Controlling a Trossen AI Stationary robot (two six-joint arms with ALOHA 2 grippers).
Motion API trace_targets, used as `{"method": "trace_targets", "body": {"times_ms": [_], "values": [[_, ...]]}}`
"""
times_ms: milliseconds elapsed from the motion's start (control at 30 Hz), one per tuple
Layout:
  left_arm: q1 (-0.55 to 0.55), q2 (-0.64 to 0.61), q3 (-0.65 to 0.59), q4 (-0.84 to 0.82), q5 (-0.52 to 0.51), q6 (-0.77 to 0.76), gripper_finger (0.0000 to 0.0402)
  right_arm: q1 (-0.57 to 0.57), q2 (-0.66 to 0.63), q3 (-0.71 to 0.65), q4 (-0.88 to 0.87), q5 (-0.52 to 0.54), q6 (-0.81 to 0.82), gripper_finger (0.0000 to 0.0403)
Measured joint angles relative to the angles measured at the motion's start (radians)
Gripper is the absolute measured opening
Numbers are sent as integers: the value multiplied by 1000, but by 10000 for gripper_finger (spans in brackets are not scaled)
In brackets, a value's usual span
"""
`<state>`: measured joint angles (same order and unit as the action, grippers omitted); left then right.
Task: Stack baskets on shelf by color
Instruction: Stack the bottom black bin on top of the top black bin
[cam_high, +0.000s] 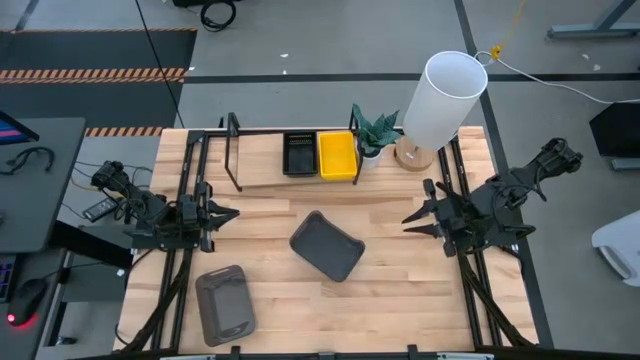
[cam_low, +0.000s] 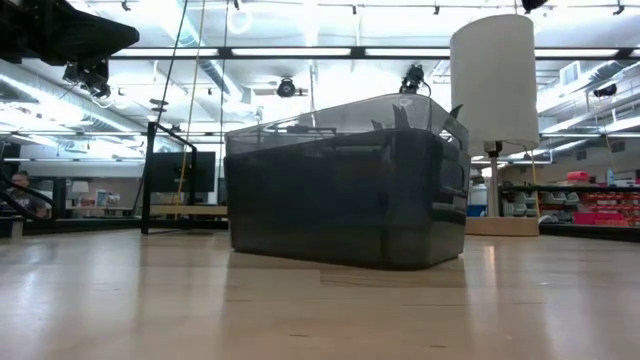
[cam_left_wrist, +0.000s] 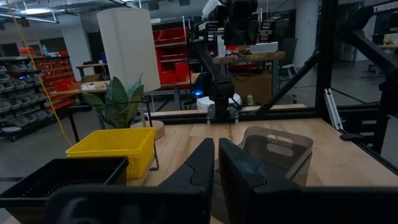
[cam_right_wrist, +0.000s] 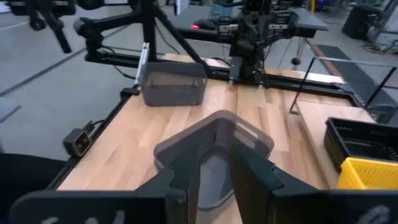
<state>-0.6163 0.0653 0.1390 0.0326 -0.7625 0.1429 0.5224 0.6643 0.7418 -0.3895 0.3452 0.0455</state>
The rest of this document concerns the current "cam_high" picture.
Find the white plant pot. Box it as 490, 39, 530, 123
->
357, 147, 383, 171

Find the wooden lamp base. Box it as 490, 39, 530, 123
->
393, 135, 438, 173

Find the green potted plant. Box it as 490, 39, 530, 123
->
351, 103, 401, 157

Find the thin black floor cable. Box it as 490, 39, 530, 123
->
133, 0, 185, 129

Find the black power adapter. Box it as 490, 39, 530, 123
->
81, 197, 120, 224

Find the black keyboard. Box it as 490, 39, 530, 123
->
0, 254, 19, 304

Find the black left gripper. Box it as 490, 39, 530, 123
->
177, 182, 241, 254

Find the black metal shelf end frame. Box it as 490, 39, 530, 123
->
348, 106, 363, 187
221, 111, 244, 194

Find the computer monitor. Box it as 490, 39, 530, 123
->
0, 110, 41, 147

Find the coiled black cable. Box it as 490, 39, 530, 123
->
199, 0, 238, 33

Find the black plastic basket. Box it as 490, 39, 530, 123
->
282, 131, 320, 178

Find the black hazard-striped floor mat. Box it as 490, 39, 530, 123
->
0, 27, 199, 139

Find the yellow plastic basket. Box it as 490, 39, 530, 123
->
317, 130, 359, 182

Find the dark grey desk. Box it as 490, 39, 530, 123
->
0, 117, 88, 254

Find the black wire dish rack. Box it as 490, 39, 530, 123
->
234, 130, 359, 189

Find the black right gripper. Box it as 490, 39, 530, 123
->
402, 178, 481, 257

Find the white lamp cable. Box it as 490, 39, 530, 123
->
473, 48, 640, 106

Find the white cylindrical lamp shade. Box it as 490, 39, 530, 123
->
401, 49, 489, 153

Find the yellow cord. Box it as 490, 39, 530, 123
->
489, 0, 527, 61

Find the black floor box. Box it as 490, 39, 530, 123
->
172, 0, 241, 8

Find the black computer mouse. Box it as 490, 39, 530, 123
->
6, 277, 49, 327

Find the grey metal desk leg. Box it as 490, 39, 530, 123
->
546, 0, 640, 41

